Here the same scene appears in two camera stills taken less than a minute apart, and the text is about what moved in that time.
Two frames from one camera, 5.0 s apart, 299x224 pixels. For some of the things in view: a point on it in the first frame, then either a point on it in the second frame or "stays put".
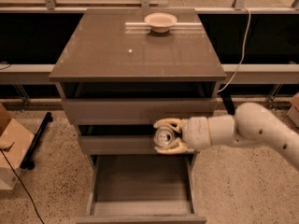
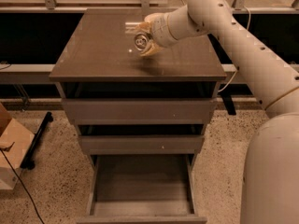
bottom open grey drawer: x=149 y=189 stays put
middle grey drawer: x=121 y=146 stays put
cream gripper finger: x=177 y=147 to x=151 y=49
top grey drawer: x=143 y=111 stays put
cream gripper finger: x=174 y=122 to x=144 y=27
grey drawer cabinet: x=120 y=71 stays put
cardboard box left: x=15 y=142 stays put
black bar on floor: x=26 y=161 stays put
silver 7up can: x=163 y=136 to x=140 y=41
